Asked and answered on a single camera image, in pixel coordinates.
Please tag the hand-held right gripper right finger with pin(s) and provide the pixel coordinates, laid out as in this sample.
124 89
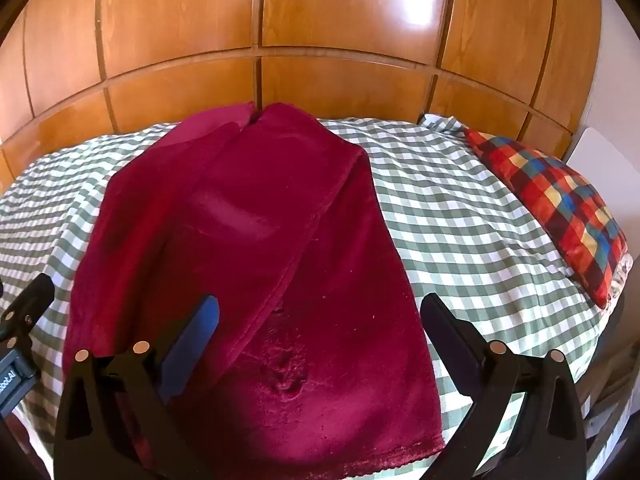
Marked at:
452 355

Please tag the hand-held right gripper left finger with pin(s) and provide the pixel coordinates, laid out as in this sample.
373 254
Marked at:
192 345

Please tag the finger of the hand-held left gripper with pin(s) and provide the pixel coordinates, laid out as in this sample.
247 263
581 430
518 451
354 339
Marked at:
31 305

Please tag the dark red fleece cloth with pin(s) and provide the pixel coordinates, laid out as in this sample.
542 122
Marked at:
280 260

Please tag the green white checkered bed sheet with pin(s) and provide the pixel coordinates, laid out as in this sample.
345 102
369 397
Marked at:
465 220

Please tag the multicolour plaid pillow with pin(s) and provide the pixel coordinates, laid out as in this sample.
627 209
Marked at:
555 200

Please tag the wooden panelled wardrobe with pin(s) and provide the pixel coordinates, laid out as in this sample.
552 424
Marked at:
300 35

